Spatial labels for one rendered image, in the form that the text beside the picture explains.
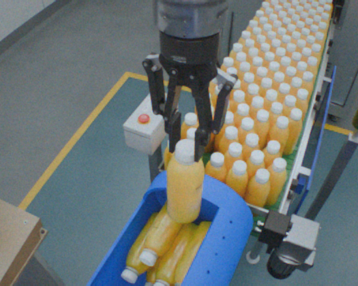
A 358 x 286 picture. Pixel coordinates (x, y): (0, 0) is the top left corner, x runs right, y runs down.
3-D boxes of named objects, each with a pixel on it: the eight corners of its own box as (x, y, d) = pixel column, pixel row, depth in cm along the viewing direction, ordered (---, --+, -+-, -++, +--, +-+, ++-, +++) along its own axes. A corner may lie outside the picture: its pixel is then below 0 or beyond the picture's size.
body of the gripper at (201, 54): (144, 30, 39) (148, 90, 46) (211, 46, 37) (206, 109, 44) (172, 5, 44) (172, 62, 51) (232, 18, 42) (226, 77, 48)
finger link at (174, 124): (172, 124, 52) (168, 122, 52) (172, 154, 57) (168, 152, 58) (181, 112, 54) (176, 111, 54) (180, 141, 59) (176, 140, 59)
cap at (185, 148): (170, 152, 58) (170, 146, 57) (187, 142, 60) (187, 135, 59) (186, 166, 56) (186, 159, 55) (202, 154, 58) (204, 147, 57)
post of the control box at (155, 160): (158, 252, 192) (145, 133, 119) (161, 246, 195) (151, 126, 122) (164, 255, 191) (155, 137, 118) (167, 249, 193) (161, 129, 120)
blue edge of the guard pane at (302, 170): (264, 248, 146) (294, 185, 110) (302, 132, 195) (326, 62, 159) (275, 252, 145) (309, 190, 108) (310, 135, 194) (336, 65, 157)
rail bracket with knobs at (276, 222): (250, 240, 102) (256, 225, 94) (258, 222, 106) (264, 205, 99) (280, 252, 99) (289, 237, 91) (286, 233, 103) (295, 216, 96)
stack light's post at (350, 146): (273, 269, 184) (348, 139, 103) (275, 263, 186) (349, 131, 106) (280, 272, 182) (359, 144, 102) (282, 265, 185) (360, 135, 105)
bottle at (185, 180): (159, 209, 70) (157, 151, 58) (184, 191, 74) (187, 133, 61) (182, 231, 67) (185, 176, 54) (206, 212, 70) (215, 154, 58)
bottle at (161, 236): (197, 210, 89) (166, 267, 78) (175, 206, 93) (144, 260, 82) (188, 193, 85) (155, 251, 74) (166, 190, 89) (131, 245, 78)
